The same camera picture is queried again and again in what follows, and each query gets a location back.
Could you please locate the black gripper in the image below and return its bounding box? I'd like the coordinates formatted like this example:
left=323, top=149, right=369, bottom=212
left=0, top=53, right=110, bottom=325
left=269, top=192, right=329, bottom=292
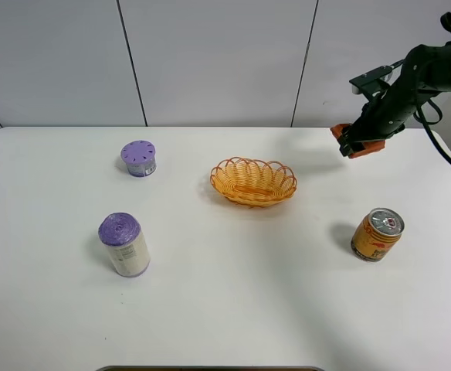
left=335, top=79, right=422, bottom=156

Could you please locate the orange waffle wedge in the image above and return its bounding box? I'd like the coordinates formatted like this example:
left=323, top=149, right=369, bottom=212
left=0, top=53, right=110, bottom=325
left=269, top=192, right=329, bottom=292
left=330, top=125, right=385, bottom=158

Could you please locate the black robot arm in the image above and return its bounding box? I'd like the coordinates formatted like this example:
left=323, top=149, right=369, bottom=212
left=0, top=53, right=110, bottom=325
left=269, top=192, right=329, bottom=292
left=331, top=43, right=451, bottom=158

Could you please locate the orange woven basket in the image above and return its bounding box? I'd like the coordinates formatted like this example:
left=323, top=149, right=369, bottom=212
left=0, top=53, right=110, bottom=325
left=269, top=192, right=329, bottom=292
left=209, top=157, right=297, bottom=208

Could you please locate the gold drink can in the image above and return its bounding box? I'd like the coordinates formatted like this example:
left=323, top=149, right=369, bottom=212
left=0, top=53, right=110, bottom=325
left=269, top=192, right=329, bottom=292
left=351, top=208, right=405, bottom=262

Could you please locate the purple lidded air freshener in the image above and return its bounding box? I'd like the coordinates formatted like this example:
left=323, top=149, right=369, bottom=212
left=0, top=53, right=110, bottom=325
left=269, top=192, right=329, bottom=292
left=120, top=140, right=157, bottom=177

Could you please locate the purple trash bag roll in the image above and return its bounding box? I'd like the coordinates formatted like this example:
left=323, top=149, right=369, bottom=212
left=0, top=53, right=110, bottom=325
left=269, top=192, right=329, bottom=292
left=98, top=213, right=151, bottom=277

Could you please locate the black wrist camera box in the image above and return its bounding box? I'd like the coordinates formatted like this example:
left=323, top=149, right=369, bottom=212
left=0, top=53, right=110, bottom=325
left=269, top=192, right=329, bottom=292
left=349, top=65, right=393, bottom=97

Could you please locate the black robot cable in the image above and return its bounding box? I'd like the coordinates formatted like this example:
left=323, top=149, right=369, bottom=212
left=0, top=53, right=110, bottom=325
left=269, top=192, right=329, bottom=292
left=414, top=12, right=451, bottom=184

